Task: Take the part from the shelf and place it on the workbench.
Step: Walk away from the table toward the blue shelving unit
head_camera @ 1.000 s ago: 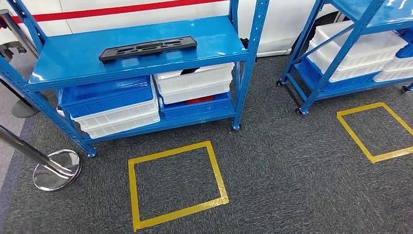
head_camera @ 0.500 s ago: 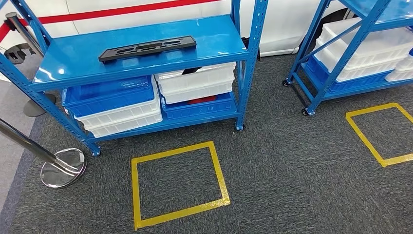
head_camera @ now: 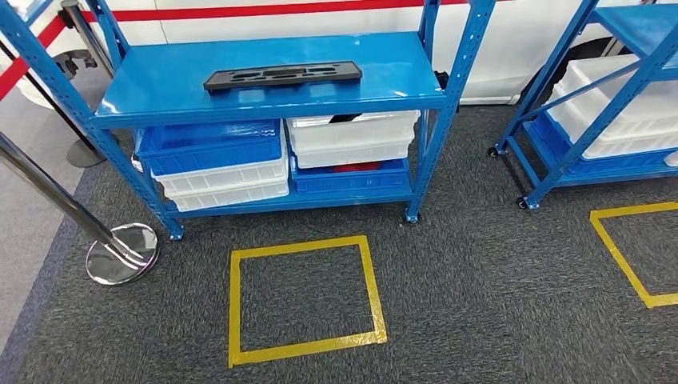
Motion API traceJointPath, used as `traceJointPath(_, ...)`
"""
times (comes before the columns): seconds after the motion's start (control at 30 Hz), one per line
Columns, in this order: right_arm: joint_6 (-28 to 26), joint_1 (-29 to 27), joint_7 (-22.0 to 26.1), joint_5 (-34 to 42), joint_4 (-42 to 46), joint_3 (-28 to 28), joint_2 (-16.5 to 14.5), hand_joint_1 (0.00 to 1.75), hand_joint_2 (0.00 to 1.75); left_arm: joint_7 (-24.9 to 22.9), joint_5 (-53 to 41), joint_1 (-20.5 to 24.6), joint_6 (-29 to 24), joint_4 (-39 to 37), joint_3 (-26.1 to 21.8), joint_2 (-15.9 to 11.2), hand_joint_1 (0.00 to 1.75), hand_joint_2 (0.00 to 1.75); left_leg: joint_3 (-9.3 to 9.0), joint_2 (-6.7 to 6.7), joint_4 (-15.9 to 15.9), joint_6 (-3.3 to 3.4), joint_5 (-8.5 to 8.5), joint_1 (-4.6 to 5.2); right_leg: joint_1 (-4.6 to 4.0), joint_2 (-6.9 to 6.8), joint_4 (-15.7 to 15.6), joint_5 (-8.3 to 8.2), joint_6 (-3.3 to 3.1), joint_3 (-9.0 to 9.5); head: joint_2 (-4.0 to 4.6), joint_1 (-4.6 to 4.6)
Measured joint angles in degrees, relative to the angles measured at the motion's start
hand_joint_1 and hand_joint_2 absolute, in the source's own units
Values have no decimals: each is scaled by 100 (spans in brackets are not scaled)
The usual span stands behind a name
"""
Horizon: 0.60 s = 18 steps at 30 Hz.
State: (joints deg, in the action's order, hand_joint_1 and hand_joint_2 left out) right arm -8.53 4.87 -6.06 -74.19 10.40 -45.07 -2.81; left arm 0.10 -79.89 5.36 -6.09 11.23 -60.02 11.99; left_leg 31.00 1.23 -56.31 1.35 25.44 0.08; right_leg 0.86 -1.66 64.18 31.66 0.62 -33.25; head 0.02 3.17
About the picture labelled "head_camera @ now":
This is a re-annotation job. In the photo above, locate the black stanchion post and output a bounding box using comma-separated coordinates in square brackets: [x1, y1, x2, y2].
[0, 39, 121, 170]

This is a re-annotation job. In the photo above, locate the yellow floor tape square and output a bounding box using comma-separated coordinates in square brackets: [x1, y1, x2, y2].
[227, 235, 389, 370]
[589, 201, 678, 310]

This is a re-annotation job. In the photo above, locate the blue wheeled rack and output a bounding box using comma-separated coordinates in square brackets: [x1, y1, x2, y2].
[487, 0, 678, 211]

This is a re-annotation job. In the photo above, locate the white car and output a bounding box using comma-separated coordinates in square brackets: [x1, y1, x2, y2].
[0, 0, 655, 110]

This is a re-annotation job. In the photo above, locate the red barrier belt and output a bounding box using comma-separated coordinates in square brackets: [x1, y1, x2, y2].
[79, 0, 512, 23]
[0, 15, 68, 102]

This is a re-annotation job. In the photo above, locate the blue steel shelf rack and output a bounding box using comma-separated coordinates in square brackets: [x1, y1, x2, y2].
[0, 0, 497, 242]

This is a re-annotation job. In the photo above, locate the red plastic object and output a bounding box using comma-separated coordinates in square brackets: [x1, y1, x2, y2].
[332, 162, 383, 174]

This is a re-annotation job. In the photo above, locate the black plastic car part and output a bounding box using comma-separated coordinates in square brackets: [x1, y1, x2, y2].
[203, 61, 364, 93]

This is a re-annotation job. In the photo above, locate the blue plastic bin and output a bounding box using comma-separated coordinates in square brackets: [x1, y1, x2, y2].
[134, 118, 285, 177]
[531, 112, 678, 177]
[288, 154, 412, 195]

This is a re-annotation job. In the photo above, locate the chrome stanchion post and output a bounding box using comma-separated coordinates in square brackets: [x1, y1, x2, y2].
[0, 132, 161, 287]
[59, 0, 118, 79]

